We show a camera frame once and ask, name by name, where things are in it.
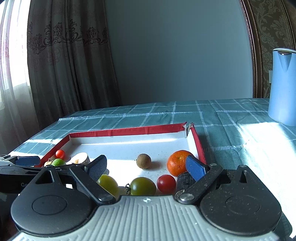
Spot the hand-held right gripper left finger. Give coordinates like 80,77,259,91
35,155,117,206

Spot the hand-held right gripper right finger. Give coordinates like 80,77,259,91
175,155,255,205

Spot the blue kettle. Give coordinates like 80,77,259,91
268,47,296,127

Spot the pale beige fruit piece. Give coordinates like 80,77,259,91
70,152,91,166

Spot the large green tomato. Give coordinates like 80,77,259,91
126,177,157,196

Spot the white sheer curtain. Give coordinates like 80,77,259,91
0,0,40,156

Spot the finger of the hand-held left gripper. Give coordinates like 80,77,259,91
0,165,72,178
9,156,41,166

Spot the yellow green tomato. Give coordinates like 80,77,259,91
97,174,120,199

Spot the brown patterned curtain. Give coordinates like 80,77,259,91
26,0,122,131

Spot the teal plaid tablecloth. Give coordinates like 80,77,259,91
0,98,296,241

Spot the orange mandarin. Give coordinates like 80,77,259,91
167,150,194,177

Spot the brown wooden wall frame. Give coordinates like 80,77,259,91
239,0,296,99

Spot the red cardboard box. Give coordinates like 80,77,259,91
35,122,208,197

